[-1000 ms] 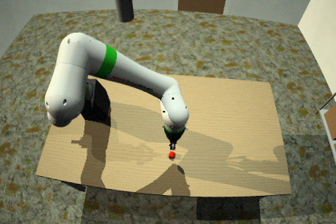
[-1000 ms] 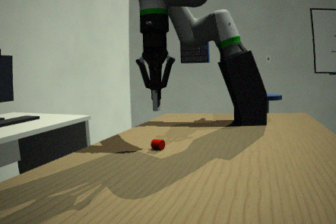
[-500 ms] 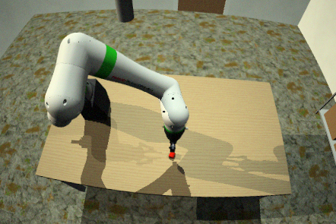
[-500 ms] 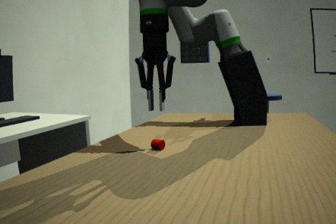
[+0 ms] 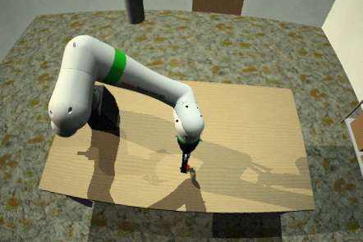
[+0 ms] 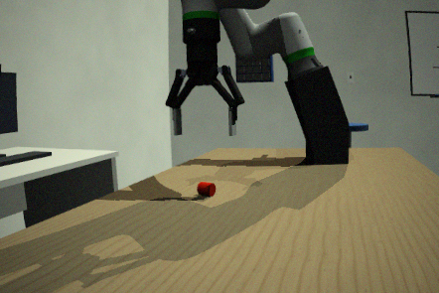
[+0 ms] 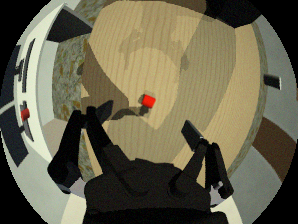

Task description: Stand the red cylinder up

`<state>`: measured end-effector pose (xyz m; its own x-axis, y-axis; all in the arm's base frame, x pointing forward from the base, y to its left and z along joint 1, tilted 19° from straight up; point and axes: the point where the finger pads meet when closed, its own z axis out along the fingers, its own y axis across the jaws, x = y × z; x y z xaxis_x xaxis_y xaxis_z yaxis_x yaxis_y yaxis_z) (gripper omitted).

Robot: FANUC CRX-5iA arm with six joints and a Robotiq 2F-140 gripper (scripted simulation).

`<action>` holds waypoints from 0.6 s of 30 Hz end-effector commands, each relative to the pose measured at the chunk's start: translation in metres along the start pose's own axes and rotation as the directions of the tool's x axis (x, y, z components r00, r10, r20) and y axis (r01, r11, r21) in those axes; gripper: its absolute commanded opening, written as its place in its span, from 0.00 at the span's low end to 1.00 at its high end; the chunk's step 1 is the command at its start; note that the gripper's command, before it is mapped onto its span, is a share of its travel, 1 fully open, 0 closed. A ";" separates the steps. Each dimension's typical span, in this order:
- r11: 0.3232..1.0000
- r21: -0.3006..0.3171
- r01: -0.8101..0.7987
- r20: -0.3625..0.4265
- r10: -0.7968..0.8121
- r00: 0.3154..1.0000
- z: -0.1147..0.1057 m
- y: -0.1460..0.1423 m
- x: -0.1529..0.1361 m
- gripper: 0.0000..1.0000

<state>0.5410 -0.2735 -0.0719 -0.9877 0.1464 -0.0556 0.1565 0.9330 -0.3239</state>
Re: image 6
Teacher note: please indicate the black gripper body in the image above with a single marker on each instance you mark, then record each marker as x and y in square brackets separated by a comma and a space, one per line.
[202, 56]

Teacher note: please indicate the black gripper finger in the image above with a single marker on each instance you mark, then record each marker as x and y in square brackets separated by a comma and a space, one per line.
[177, 100]
[233, 103]

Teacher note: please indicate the red short cylinder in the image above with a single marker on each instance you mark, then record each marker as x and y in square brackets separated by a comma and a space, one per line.
[206, 189]

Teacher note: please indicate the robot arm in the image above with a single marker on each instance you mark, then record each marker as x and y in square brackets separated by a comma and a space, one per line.
[284, 34]

